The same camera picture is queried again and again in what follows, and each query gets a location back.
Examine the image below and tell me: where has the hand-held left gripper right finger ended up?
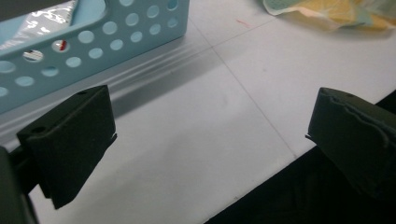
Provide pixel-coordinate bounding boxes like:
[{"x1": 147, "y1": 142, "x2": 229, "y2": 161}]
[{"x1": 304, "y1": 87, "x2": 396, "y2": 202}]

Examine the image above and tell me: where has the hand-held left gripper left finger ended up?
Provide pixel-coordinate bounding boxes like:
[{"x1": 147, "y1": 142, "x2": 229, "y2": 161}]
[{"x1": 16, "y1": 84, "x2": 118, "y2": 210}]

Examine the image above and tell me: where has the yellow floral cloth bag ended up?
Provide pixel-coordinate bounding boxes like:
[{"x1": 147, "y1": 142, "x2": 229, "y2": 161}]
[{"x1": 261, "y1": 0, "x2": 396, "y2": 32}]

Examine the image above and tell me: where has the silver foil packet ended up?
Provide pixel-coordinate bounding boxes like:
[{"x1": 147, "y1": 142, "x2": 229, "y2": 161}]
[{"x1": 0, "y1": 1, "x2": 78, "y2": 50}]

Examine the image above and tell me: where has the light blue plastic basket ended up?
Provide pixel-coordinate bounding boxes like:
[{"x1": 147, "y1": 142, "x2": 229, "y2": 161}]
[{"x1": 0, "y1": 0, "x2": 191, "y2": 115}]

